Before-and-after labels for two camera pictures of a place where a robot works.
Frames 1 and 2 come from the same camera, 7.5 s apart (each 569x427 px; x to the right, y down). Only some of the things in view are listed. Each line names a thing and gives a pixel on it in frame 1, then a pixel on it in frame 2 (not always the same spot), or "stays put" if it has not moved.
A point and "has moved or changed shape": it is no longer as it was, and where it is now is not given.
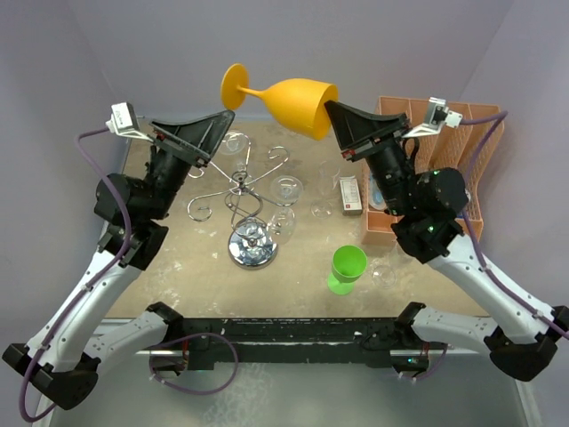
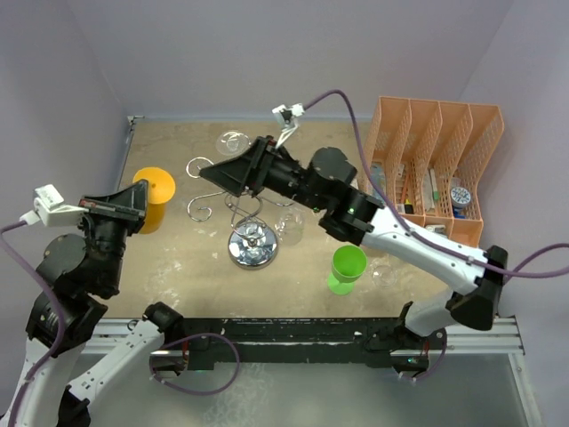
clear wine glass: x=383 y=273 stays put
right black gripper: x=356 y=131 → x=251 y=169
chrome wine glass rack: x=252 y=245 stays put
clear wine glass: x=232 y=142 stays put
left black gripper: x=200 y=136 → x=130 y=202
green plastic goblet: x=348 y=263 stays put
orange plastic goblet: x=299 y=103 has moved or changed shape
